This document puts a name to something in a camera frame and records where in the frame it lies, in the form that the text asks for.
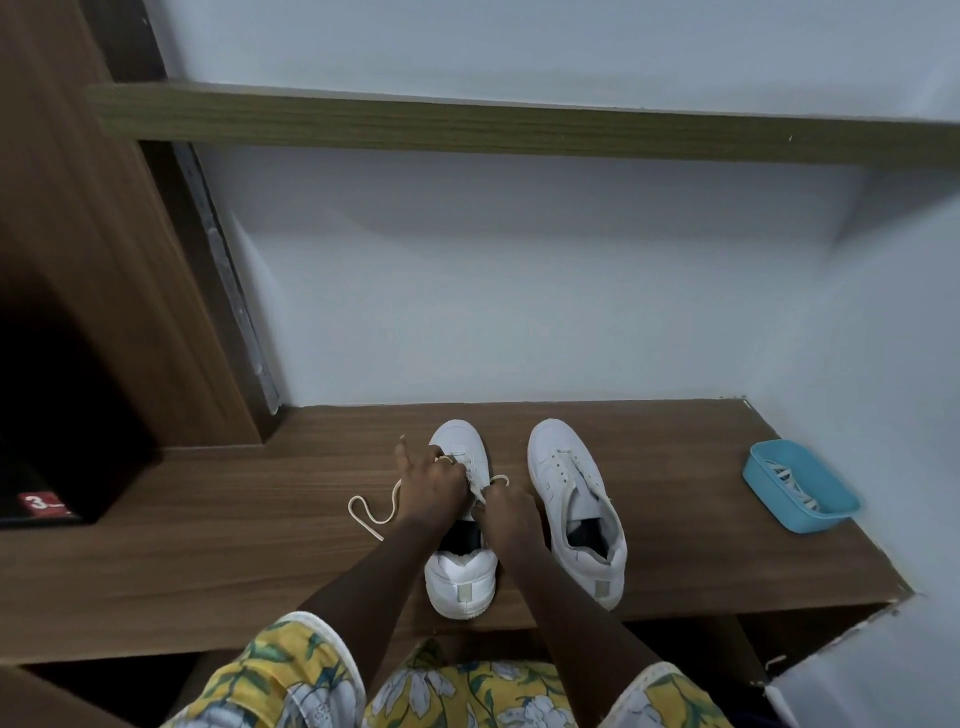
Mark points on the person's right hand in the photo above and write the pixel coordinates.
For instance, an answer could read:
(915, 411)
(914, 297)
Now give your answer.
(514, 525)

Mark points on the person's left hand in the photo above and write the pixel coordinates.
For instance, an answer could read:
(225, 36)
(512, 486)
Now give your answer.
(431, 491)

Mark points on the cream shoelace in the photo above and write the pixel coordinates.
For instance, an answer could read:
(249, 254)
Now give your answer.
(566, 465)
(367, 525)

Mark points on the white sneaker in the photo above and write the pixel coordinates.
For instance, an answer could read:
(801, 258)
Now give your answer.
(555, 450)
(461, 592)

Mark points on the person's left forearm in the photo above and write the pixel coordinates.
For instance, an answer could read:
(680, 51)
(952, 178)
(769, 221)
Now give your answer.
(367, 600)

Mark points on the person's right forearm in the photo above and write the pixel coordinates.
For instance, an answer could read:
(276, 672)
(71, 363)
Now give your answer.
(592, 630)

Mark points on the blue plastic basket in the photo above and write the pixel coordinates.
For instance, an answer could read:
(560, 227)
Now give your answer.
(802, 523)

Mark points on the wooden wall shelf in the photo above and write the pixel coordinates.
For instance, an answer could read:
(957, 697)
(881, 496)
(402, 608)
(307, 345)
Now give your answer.
(525, 127)

